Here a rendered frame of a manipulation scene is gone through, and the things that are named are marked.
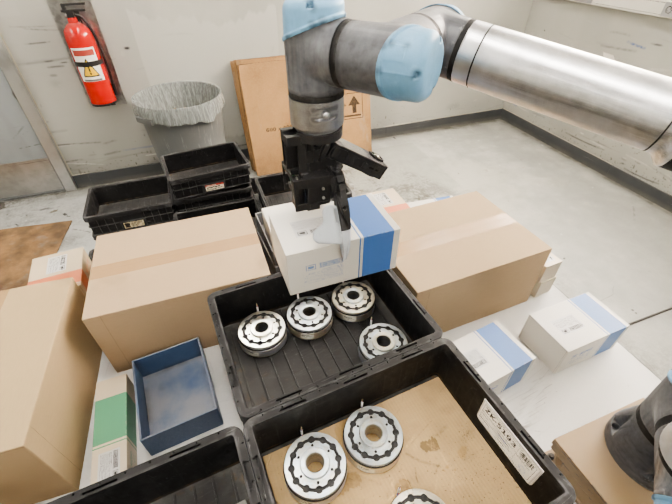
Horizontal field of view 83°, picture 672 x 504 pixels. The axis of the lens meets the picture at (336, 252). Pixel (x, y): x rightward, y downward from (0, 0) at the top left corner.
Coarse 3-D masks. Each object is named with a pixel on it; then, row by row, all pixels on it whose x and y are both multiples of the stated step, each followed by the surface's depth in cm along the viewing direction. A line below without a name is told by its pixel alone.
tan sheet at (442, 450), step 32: (416, 416) 71; (448, 416) 71; (288, 448) 67; (416, 448) 67; (448, 448) 67; (480, 448) 67; (352, 480) 63; (384, 480) 63; (416, 480) 63; (448, 480) 63; (480, 480) 63; (512, 480) 63
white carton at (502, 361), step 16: (496, 320) 93; (464, 336) 90; (480, 336) 90; (496, 336) 90; (512, 336) 90; (464, 352) 86; (480, 352) 86; (496, 352) 86; (512, 352) 86; (528, 352) 86; (480, 368) 83; (496, 368) 83; (512, 368) 83; (528, 368) 87; (496, 384) 83; (512, 384) 89
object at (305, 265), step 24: (288, 216) 67; (312, 216) 67; (360, 216) 67; (384, 216) 67; (288, 240) 62; (312, 240) 62; (360, 240) 63; (384, 240) 65; (288, 264) 60; (312, 264) 62; (336, 264) 64; (360, 264) 66; (384, 264) 69; (288, 288) 65; (312, 288) 66
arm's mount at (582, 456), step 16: (640, 400) 78; (608, 416) 76; (576, 432) 74; (592, 432) 74; (560, 448) 72; (576, 448) 72; (592, 448) 71; (560, 464) 74; (576, 464) 69; (592, 464) 69; (608, 464) 69; (576, 480) 70; (592, 480) 67; (608, 480) 67; (624, 480) 67; (576, 496) 71; (592, 496) 68; (608, 496) 65; (624, 496) 65; (640, 496) 65
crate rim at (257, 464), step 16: (416, 352) 70; (368, 368) 67; (384, 368) 67; (464, 368) 68; (336, 384) 65; (352, 384) 65; (480, 384) 65; (304, 400) 64; (496, 400) 63; (256, 416) 61; (272, 416) 61; (512, 416) 61; (256, 448) 57; (528, 448) 58; (256, 464) 55; (544, 464) 55; (256, 480) 54; (560, 480) 54; (272, 496) 52; (560, 496) 52
